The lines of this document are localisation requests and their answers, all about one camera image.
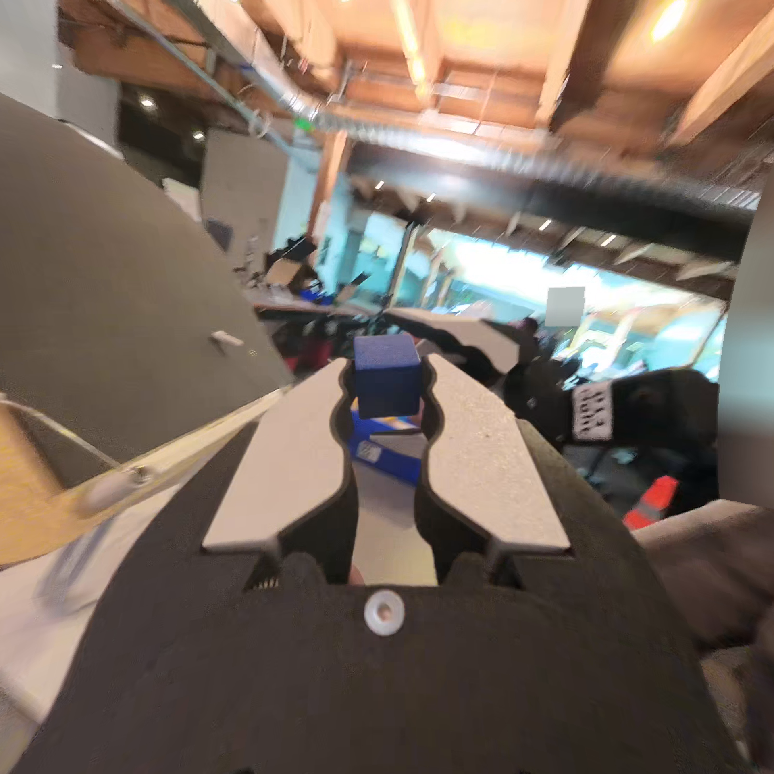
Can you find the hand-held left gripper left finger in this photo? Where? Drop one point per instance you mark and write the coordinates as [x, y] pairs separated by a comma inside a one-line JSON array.
[[278, 471]]

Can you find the blue storage bin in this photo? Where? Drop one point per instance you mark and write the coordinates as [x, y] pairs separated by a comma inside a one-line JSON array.
[[393, 465]]

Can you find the white board stand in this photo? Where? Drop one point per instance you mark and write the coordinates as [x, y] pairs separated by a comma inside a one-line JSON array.
[[181, 447]]

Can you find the blue cube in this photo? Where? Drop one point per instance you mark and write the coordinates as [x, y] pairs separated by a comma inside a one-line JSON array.
[[387, 378]]

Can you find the grey and wooden curved board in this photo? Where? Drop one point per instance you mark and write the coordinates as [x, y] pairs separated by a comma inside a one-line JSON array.
[[121, 272]]

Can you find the green exit sign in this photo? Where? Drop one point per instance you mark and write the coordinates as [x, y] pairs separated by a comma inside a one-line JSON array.
[[304, 124]]

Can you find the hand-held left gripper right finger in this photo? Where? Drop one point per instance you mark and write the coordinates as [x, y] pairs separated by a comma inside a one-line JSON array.
[[490, 477]]

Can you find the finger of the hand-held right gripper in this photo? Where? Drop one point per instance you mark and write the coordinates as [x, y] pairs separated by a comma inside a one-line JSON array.
[[429, 317], [490, 351]]

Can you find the orange traffic cone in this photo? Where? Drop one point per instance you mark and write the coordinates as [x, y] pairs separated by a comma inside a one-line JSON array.
[[650, 505]]

